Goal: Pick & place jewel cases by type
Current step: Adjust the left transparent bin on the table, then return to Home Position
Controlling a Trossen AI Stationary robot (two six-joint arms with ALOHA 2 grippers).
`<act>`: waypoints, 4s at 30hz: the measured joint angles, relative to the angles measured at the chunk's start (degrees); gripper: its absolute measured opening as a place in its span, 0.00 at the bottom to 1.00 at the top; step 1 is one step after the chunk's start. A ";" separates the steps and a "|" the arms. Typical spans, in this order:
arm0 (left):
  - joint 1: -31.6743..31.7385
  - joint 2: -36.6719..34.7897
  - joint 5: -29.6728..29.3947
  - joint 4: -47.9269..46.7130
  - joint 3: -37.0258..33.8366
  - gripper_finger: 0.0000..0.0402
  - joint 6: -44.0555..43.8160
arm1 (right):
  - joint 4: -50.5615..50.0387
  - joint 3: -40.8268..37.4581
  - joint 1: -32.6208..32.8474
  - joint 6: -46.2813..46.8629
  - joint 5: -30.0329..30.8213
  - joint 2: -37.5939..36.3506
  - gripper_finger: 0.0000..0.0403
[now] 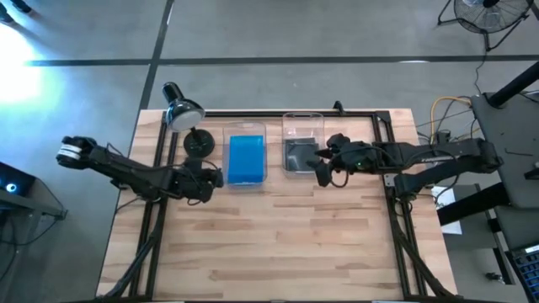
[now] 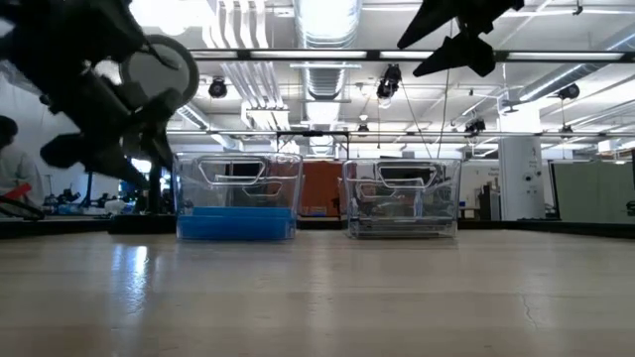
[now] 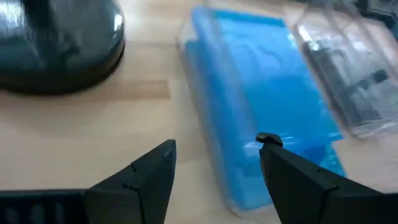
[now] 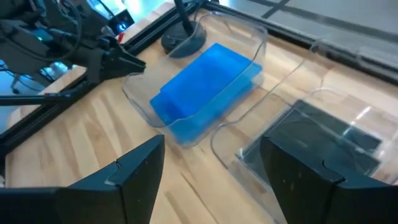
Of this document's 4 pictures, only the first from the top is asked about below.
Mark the clear black jewel case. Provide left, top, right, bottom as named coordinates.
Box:
left=284, top=137, right=321, bottom=173

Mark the black floor fan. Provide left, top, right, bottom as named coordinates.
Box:
left=437, top=0, right=534, bottom=52

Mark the black box blue light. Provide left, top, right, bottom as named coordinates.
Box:
left=0, top=162, right=37, bottom=197

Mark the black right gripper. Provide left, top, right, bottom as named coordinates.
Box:
left=306, top=133, right=380, bottom=188

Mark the black fan cable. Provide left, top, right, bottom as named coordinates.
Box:
left=473, top=50, right=489, bottom=96

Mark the blue lit keyboard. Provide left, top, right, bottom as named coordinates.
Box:
left=507, top=243, right=539, bottom=303

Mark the black desk lamp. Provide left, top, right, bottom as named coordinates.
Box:
left=162, top=82, right=216, bottom=157

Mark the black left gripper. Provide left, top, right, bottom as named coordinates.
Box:
left=176, top=163, right=225, bottom=203

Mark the black aluminium table frame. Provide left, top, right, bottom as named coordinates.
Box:
left=99, top=109, right=454, bottom=303

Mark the blue jewel case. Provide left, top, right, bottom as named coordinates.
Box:
left=227, top=134, right=265, bottom=185

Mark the clear plastic bin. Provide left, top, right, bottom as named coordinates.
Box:
left=221, top=120, right=269, bottom=189
left=280, top=111, right=326, bottom=178

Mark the yellow cable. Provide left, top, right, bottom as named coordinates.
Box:
left=429, top=95, right=472, bottom=144

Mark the black slanted pole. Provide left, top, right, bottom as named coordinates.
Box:
left=488, top=61, right=539, bottom=109

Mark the grey side table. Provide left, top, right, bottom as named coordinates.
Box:
left=469, top=92, right=539, bottom=211

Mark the white paper sheet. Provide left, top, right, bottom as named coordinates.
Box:
left=431, top=184, right=463, bottom=236

